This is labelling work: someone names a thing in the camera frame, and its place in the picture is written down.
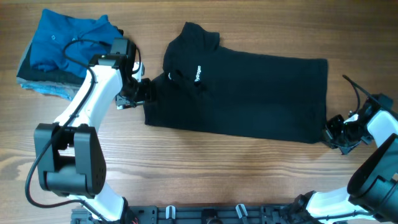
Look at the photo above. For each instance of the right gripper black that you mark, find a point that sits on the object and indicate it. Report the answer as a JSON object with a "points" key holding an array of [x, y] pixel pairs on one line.
{"points": [[329, 126]]}

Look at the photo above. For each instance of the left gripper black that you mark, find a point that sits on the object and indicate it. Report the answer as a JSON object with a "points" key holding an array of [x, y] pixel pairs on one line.
{"points": [[122, 102]]}

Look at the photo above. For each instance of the black polo shirt white logo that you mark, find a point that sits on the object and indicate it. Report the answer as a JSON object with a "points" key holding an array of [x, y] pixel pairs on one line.
{"points": [[208, 88]]}

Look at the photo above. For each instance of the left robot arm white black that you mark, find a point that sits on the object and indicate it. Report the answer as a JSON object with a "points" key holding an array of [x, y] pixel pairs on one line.
{"points": [[69, 166]]}

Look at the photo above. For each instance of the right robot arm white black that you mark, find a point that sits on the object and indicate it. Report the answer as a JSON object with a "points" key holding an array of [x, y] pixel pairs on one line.
{"points": [[371, 192]]}

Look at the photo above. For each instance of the light blue folded garment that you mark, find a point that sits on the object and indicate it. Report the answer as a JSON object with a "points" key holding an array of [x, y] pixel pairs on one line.
{"points": [[63, 92]]}

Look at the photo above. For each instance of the dark charcoal folded garment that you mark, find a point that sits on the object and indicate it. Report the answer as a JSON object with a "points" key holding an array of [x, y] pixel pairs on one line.
{"points": [[27, 74]]}

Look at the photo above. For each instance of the blue folded polo shirt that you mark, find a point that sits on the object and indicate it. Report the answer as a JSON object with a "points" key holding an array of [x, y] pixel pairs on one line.
{"points": [[62, 42]]}

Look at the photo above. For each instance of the grey folded garment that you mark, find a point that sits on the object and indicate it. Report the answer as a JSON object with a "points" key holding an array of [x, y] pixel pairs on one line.
{"points": [[74, 86]]}

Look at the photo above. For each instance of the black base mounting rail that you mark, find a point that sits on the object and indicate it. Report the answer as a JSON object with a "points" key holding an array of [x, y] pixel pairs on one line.
{"points": [[239, 214]]}

